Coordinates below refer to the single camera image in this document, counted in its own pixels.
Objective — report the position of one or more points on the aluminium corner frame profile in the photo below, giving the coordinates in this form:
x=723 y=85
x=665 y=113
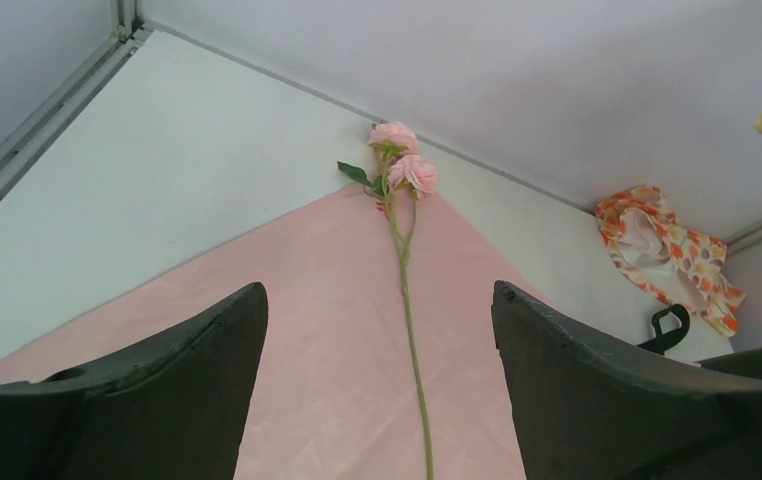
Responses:
x=54 y=58

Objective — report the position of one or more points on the orange floral fabric bag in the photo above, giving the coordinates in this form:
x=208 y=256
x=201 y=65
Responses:
x=678 y=265

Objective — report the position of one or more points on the dark cylindrical vase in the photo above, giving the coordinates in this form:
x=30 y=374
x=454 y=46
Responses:
x=747 y=363

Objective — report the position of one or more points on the pink artificial rose stem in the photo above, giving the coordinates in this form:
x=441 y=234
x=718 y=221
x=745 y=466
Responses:
x=404 y=178

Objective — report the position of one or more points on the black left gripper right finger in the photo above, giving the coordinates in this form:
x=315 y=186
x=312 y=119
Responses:
x=587 y=405

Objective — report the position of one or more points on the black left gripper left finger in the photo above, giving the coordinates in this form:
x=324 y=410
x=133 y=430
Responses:
x=171 y=406

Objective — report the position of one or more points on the pink wrapping paper sheet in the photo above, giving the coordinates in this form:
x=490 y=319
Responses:
x=336 y=390

